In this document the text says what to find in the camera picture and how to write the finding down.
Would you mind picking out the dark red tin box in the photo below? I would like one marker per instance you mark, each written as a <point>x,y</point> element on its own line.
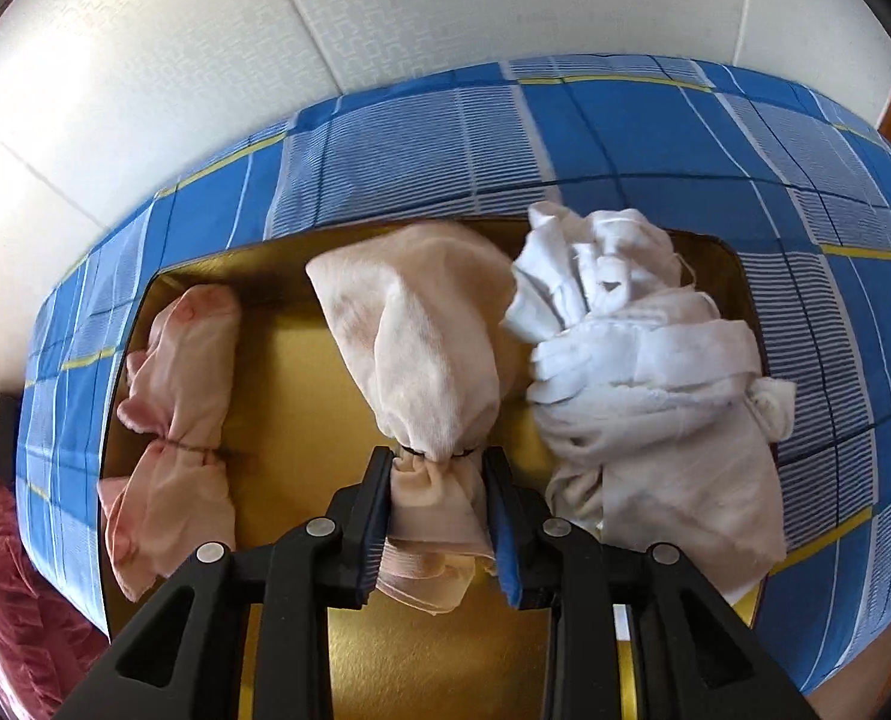
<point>288,405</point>

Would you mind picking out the peach cloth bundle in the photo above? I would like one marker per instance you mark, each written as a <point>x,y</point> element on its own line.
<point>423,345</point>

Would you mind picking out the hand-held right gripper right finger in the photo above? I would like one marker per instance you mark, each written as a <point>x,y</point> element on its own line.
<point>501,525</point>

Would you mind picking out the small pink cloth bundle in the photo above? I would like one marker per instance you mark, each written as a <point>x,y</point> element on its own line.
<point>183,390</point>

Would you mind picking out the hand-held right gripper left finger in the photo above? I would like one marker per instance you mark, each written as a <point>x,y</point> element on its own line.
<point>381,510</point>

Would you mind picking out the white cloth bundle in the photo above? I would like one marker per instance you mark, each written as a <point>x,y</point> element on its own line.
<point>640,405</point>

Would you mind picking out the blue plaid cloth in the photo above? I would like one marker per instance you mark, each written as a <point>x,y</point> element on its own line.
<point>415,142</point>

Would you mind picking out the red ruffled blanket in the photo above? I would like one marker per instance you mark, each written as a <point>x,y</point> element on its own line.
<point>18,615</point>

